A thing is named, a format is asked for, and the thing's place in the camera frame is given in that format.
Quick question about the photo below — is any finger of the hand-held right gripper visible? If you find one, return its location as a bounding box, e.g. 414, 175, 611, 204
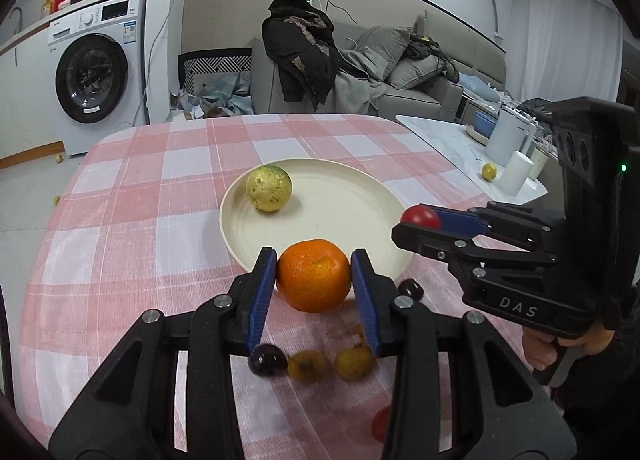
391, 222, 561, 271
434, 205, 566, 253

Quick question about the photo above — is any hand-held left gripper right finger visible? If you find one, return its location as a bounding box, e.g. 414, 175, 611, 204
350, 249, 578, 460

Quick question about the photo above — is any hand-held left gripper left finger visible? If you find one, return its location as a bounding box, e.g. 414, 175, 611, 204
47, 247, 278, 460

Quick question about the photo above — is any red cherry tomato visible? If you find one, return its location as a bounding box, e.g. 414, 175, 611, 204
371, 406, 393, 442
401, 206, 442, 231

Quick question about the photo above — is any orange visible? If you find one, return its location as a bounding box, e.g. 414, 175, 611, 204
276, 239, 352, 313

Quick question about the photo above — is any cream round plate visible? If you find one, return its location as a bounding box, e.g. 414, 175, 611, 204
219, 158, 415, 281

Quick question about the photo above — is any person's right forearm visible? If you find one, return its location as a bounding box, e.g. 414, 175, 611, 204
552, 280, 640, 446

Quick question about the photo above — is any person's right hand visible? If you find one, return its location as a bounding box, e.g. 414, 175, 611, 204
522, 329, 616, 372

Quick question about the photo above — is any small brown longan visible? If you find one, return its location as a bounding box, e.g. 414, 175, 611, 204
287, 350, 333, 383
333, 345, 378, 382

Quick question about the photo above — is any white cup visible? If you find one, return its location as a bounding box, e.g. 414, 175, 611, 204
499, 151, 537, 197

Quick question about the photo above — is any white marble side table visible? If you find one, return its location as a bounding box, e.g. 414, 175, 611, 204
396, 114, 549, 207

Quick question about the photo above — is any white kettle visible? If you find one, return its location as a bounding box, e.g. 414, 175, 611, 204
485, 104, 537, 167

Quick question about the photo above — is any blue bowl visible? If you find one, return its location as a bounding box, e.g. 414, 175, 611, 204
472, 110, 499, 141

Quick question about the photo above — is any yellow-green citrus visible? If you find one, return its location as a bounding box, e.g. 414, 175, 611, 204
245, 165, 293, 213

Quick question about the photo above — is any grey sofa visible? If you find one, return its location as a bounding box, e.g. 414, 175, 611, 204
250, 20, 507, 123

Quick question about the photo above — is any grey pillow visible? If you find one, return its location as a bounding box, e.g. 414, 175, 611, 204
356, 26, 414, 81
387, 58, 447, 90

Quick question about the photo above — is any pink checked tablecloth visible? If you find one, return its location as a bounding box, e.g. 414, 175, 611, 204
17, 114, 566, 460

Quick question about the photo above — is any grey blanket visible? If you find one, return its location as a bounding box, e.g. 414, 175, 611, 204
332, 47, 392, 115

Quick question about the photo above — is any dark clothes pile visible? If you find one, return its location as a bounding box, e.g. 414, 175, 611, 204
404, 32, 461, 84

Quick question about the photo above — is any white curtain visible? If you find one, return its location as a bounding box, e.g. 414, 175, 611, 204
522, 0, 625, 108

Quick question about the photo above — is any black jacket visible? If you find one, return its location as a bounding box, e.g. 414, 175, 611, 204
261, 0, 342, 111

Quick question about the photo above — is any black patterned basket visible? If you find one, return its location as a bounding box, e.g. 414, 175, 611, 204
177, 48, 254, 108

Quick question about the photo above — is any white washing machine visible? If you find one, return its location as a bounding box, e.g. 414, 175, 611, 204
47, 0, 149, 157

